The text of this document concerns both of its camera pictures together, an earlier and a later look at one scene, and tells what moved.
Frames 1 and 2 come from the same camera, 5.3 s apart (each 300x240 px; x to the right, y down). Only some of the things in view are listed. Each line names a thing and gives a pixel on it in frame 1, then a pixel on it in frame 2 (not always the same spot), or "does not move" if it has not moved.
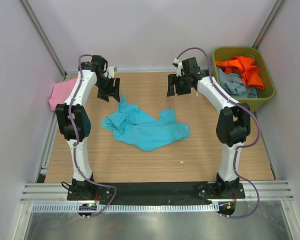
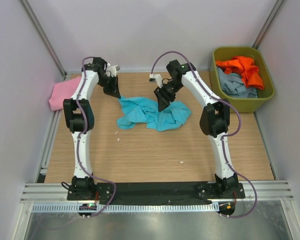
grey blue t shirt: x=234 y=85 does not move
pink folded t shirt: x=60 y=91 does not move
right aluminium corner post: x=267 y=23 does not move
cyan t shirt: x=131 y=125 → x=137 y=110
